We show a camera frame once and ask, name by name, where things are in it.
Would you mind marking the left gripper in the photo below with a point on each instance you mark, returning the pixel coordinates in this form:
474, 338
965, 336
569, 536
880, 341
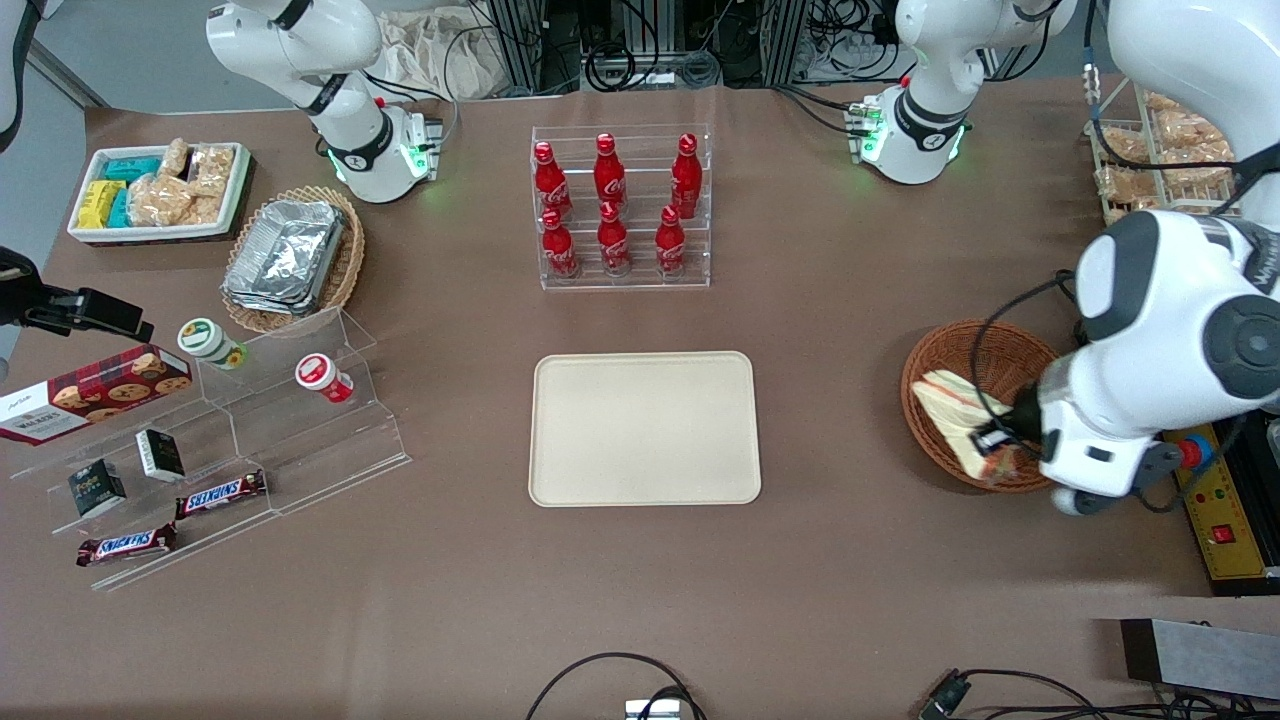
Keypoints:
1023, 412

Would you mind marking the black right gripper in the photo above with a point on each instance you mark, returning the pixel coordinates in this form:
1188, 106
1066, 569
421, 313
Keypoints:
30, 303

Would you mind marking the triangular sandwich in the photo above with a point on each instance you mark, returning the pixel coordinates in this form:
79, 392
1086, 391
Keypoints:
950, 410

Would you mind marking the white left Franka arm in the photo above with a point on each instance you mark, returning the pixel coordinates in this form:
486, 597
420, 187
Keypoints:
1170, 290

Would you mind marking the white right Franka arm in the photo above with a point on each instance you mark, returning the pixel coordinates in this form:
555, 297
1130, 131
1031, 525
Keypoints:
330, 60

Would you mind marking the round brown wicker basket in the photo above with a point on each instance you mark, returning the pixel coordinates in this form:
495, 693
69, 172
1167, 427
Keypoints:
960, 345

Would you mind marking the oval light wicker basket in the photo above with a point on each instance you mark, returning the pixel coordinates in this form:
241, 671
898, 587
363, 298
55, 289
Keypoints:
348, 260

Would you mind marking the beige rectangular tray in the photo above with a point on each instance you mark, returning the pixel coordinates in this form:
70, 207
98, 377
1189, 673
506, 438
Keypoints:
645, 430

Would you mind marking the red Walkers cookie box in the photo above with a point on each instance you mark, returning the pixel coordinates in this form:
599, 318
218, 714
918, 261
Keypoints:
90, 395

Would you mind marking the yellow snack packet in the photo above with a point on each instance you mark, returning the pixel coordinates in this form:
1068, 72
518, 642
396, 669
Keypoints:
103, 191
95, 214

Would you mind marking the teal snack packet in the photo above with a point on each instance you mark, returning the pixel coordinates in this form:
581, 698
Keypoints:
132, 167
119, 208

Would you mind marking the green lid yogurt cup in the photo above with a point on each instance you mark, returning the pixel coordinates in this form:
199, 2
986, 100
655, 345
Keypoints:
208, 342

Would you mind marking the clear rice cracker bag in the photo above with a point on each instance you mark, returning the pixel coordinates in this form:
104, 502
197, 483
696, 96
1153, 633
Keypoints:
176, 158
160, 200
213, 168
207, 208

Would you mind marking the small black carton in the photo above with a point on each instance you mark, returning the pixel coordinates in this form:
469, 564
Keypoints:
160, 455
97, 488

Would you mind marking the red emergency stop button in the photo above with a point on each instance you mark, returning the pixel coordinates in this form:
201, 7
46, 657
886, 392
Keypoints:
1198, 455

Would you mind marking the white rectangular snack bin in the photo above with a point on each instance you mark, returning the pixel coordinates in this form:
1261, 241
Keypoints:
232, 195

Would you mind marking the stack of foil trays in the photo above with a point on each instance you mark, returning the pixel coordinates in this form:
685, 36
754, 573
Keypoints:
285, 255

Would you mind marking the Snickers bar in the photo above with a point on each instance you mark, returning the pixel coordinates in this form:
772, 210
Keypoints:
128, 545
222, 493

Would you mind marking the yellow control box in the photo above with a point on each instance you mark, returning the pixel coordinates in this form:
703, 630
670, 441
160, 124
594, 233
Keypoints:
1225, 520

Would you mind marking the clear pastry snack bag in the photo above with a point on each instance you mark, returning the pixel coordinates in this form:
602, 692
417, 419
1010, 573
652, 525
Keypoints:
1125, 183
1190, 130
1125, 146
1162, 101
1195, 172
1130, 210

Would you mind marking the red lid yogurt cup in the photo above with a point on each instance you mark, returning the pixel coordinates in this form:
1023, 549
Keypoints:
322, 377

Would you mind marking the clear acrylic step display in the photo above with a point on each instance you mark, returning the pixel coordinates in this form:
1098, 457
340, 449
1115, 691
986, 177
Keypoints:
300, 440

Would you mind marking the black base board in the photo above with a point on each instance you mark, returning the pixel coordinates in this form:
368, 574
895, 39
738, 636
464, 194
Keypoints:
1262, 500

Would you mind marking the grey flat box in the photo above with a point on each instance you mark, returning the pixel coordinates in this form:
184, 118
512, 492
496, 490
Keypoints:
1200, 655

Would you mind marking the red Coca-Cola bottle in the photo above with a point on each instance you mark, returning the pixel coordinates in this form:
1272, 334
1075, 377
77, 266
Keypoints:
559, 250
670, 248
614, 245
686, 180
610, 175
551, 185

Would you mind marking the clear acrylic bottle rack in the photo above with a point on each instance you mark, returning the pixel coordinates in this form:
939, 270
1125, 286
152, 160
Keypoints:
640, 280

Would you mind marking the beige cloth bag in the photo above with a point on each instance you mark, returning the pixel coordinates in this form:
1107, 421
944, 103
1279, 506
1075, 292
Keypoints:
430, 55

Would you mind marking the silver metal clamp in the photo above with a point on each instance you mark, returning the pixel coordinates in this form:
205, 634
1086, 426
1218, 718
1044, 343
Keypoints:
652, 709

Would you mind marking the aluminium frame post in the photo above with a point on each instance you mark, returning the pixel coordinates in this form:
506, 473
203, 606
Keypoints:
520, 45
790, 40

